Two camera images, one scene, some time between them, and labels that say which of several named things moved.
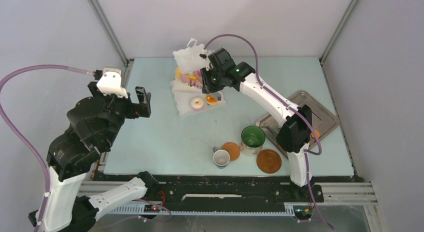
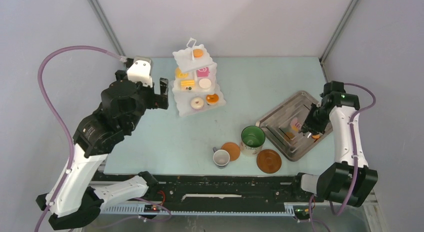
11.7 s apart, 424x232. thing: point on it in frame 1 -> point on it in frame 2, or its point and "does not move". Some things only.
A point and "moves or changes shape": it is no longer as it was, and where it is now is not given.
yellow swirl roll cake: x=178 y=72 does not move
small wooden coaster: x=233 y=150 does not move
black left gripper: x=145 y=109 -> x=158 y=100
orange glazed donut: x=210 y=99 does not move
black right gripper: x=207 y=88 -> x=309 y=126
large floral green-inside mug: x=253 y=138 does not move
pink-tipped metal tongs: x=198 y=82 moves or changes shape
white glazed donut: x=197 y=106 does not move
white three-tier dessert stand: x=186 y=86 does not move
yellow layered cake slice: x=191 y=77 -> x=187 y=83
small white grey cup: x=220 y=157 does not move
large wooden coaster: x=269 y=161 does not move
